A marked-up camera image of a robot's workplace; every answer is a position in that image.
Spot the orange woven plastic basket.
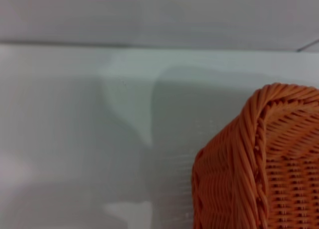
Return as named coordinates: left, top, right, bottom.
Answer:
left=191, top=82, right=319, bottom=229

